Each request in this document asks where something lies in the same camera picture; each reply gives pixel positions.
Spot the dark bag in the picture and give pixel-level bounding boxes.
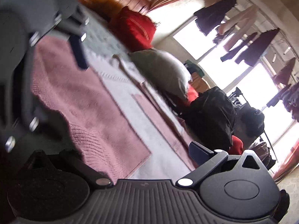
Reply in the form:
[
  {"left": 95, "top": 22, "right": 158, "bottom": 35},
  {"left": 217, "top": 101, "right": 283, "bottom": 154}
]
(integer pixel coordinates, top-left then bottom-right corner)
[{"left": 234, "top": 103, "right": 265, "bottom": 140}]

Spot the black hanging garment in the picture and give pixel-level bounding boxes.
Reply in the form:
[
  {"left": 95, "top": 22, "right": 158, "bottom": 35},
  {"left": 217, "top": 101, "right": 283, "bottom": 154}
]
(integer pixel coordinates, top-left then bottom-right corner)
[{"left": 194, "top": 0, "right": 237, "bottom": 36}]

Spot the dark purple hanging garment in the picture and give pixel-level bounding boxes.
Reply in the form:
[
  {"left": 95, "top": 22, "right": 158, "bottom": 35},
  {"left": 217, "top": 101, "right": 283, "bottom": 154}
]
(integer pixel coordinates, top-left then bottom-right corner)
[{"left": 221, "top": 28, "right": 281, "bottom": 67}]

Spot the red pillow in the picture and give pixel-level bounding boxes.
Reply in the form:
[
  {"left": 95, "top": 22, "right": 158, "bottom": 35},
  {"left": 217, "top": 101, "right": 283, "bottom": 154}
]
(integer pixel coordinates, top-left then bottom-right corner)
[{"left": 110, "top": 6, "right": 157, "bottom": 52}]

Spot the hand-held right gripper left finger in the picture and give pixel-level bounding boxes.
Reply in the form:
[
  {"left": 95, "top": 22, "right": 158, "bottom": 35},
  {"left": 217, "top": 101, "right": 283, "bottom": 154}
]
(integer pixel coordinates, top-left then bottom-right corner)
[{"left": 23, "top": 149, "right": 113, "bottom": 189}]

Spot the pink and white sweater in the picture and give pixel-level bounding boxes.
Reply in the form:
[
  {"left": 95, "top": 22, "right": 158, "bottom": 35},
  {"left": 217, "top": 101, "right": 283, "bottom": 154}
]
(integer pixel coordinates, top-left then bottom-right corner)
[{"left": 30, "top": 36, "right": 197, "bottom": 183}]

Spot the dark grey hanging garment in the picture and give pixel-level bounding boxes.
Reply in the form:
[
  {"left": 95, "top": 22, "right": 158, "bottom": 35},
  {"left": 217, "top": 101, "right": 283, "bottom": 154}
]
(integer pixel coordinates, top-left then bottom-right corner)
[{"left": 266, "top": 82, "right": 299, "bottom": 122}]

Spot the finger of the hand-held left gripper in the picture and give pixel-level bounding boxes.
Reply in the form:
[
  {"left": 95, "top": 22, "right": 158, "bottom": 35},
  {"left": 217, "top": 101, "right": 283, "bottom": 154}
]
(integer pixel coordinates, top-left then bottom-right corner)
[
  {"left": 29, "top": 6, "right": 90, "bottom": 70},
  {"left": 5, "top": 49, "right": 39, "bottom": 153}
]

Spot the grey pillow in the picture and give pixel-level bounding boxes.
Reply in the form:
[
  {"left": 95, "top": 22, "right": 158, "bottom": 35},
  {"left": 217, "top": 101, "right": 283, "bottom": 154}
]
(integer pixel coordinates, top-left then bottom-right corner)
[{"left": 127, "top": 49, "right": 192, "bottom": 101}]

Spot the beige hanging garment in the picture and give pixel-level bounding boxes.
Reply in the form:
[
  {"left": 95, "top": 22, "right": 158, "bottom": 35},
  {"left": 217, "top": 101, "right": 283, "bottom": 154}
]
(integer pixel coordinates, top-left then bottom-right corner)
[{"left": 216, "top": 5, "right": 257, "bottom": 52}]

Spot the black backpack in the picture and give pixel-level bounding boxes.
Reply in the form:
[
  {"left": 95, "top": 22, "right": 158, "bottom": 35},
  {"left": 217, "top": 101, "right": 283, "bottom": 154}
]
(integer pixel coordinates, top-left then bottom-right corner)
[{"left": 181, "top": 86, "right": 236, "bottom": 150}]

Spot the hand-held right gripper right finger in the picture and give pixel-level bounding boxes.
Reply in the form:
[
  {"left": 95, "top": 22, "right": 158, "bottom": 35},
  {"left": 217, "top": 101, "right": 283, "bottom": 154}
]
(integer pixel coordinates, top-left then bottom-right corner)
[{"left": 175, "top": 141, "right": 268, "bottom": 189}]

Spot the green folded cloth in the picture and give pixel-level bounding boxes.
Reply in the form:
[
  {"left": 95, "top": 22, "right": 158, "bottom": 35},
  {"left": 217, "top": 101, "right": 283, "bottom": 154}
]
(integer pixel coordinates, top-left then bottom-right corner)
[{"left": 183, "top": 60, "right": 205, "bottom": 76}]

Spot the maroon hanging garment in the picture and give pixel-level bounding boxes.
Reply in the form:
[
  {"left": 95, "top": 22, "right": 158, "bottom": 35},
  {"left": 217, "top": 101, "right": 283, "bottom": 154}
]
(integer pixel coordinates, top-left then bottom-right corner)
[{"left": 272, "top": 57, "right": 296, "bottom": 85}]

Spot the brown cardboard box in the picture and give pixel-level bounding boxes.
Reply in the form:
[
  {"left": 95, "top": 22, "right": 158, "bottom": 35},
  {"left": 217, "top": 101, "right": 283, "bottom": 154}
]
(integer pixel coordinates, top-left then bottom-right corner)
[{"left": 189, "top": 75, "right": 212, "bottom": 91}]

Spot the window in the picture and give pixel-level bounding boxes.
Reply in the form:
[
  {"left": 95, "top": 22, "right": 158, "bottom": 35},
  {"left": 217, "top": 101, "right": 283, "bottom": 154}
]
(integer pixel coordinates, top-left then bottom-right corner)
[{"left": 173, "top": 16, "right": 299, "bottom": 150}]

